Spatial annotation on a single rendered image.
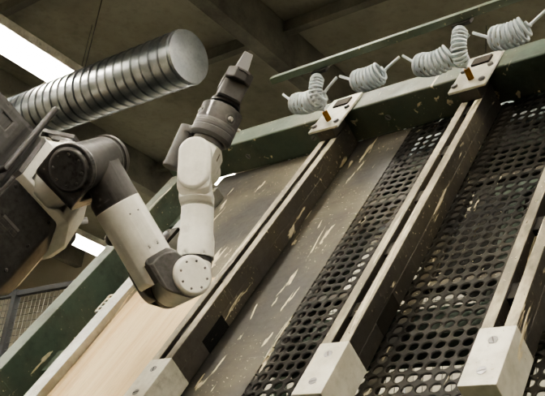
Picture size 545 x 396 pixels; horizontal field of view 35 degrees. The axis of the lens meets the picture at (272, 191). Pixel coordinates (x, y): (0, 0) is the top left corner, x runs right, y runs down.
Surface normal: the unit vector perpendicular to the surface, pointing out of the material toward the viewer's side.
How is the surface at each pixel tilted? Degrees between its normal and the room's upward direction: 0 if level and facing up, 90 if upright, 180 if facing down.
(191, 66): 90
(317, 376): 58
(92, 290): 90
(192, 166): 94
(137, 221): 90
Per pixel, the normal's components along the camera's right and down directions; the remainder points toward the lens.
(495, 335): -0.47, -0.81
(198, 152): -0.12, -0.37
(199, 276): 0.51, -0.31
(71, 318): 0.77, -0.18
